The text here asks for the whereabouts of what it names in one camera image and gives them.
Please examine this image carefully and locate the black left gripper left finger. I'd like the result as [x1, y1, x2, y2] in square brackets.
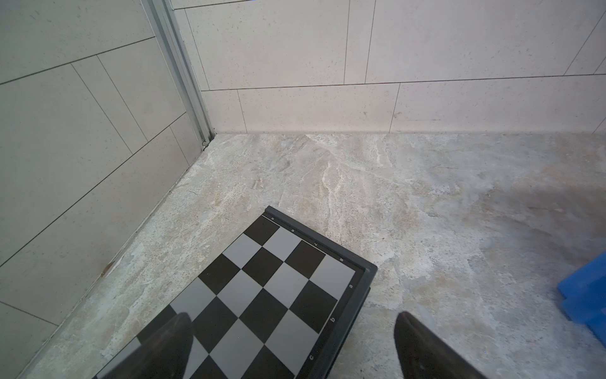
[96, 313, 193, 378]

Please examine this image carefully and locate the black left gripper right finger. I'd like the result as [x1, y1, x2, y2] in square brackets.
[394, 311, 487, 379]

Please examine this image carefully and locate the blue plastic bin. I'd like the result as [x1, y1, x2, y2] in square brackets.
[557, 253, 605, 346]

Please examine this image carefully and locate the black and white chessboard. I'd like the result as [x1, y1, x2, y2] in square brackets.
[97, 207, 377, 378]

